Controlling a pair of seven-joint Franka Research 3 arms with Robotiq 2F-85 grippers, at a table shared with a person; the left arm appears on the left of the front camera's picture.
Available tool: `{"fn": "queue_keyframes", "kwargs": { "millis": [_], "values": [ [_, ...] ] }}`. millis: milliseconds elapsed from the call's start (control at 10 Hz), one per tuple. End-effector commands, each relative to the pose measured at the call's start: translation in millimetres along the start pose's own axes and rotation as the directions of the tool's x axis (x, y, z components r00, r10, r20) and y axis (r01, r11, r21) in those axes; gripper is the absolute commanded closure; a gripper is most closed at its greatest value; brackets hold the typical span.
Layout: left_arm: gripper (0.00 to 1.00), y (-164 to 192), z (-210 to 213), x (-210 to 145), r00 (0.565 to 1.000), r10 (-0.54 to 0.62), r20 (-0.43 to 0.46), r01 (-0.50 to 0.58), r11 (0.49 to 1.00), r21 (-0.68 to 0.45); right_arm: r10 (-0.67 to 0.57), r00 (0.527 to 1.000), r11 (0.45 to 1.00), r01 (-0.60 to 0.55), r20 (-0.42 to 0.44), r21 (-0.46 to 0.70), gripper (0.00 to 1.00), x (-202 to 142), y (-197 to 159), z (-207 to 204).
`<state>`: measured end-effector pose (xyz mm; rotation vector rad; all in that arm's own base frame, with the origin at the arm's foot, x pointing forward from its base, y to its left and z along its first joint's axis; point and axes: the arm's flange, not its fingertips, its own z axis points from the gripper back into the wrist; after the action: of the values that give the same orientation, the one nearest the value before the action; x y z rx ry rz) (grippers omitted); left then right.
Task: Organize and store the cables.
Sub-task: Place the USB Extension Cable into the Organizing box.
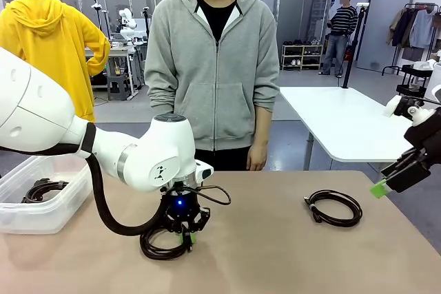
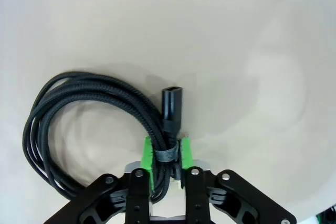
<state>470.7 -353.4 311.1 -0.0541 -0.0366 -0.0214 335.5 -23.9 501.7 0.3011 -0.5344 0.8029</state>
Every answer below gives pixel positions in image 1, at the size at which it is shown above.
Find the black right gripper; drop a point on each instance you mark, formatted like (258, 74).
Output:
(427, 135)

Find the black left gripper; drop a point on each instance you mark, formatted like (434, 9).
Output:
(182, 209)

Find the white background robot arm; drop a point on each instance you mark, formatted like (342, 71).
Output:
(126, 22)

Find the person's right forearm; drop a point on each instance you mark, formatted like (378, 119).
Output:
(158, 104)

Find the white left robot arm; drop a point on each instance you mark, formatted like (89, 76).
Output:
(34, 108)

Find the person's left hand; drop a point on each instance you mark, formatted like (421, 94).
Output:
(257, 158)

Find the large white table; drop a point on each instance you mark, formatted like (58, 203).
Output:
(337, 122)

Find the black utility cart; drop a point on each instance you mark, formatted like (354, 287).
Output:
(413, 80)

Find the clear plastic storage container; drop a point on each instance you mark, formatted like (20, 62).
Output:
(69, 204)

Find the black tripod stand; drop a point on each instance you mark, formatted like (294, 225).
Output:
(351, 60)

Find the clothes rack with garments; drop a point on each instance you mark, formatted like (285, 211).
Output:
(413, 29)

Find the wooden shoe rack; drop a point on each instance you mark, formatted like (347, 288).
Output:
(303, 54)

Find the grey plastic stool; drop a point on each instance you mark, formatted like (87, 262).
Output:
(118, 87)

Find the person in striped sweater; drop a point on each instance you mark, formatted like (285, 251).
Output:
(341, 22)

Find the person in grey hoodie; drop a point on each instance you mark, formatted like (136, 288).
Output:
(206, 66)

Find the white background workbench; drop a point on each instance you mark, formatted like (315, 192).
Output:
(120, 51)

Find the yellow hoodie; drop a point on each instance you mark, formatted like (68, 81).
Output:
(51, 39)

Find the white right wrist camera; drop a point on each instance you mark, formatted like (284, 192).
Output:
(391, 108)

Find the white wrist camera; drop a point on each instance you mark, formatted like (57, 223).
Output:
(205, 170)
(391, 108)

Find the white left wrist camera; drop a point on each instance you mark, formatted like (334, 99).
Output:
(205, 170)

